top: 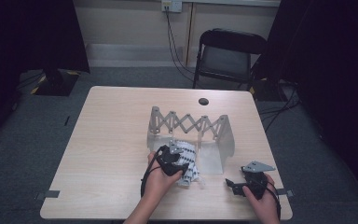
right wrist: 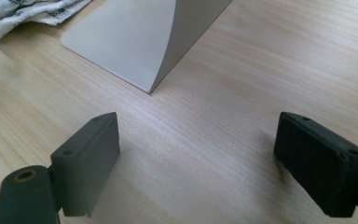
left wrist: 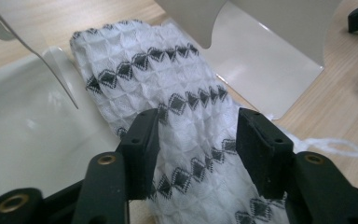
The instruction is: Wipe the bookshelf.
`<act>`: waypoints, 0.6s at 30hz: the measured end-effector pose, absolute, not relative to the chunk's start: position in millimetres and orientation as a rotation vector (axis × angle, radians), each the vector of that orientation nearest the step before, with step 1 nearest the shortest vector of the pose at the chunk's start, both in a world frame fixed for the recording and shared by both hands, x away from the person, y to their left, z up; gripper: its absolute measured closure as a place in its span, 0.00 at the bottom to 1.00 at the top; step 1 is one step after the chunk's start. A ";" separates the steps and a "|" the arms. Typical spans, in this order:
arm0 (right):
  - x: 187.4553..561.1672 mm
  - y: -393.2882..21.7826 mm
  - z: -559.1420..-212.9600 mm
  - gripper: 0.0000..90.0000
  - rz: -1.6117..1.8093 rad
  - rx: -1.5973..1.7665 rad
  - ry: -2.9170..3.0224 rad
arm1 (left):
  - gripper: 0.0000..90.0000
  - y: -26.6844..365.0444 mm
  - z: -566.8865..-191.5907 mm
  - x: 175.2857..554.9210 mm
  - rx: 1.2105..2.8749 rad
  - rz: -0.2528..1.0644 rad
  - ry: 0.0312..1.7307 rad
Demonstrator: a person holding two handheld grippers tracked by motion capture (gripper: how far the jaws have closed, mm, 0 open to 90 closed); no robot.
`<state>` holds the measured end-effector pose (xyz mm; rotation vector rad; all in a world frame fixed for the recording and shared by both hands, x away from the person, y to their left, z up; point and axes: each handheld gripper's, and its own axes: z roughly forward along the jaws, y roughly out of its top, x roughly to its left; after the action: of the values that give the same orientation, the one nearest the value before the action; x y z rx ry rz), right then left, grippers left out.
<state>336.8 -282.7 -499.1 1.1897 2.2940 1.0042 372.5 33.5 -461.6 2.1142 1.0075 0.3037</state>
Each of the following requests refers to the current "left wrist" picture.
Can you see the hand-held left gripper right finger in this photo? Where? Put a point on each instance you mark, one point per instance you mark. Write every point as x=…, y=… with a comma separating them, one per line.
x=264, y=155

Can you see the grey metal expandable rack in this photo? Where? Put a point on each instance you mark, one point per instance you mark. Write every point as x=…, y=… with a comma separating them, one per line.
x=28, y=133

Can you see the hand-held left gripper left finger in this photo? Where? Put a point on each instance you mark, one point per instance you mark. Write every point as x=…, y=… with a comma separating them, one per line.
x=141, y=155

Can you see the white cloth with black diamonds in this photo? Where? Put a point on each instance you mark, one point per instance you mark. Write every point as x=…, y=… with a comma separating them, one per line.
x=186, y=130

